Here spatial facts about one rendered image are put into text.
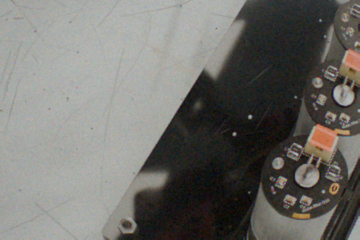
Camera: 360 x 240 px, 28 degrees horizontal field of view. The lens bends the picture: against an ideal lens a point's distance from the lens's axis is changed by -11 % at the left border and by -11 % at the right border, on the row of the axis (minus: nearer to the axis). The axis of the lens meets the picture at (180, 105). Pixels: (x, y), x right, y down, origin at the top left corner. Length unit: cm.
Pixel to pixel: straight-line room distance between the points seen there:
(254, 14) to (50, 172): 10
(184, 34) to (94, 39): 3
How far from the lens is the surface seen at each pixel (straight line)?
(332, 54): 23
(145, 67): 29
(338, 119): 21
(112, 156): 27
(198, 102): 27
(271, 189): 19
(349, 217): 19
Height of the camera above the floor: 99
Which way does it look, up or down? 58 degrees down
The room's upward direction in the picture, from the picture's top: straight up
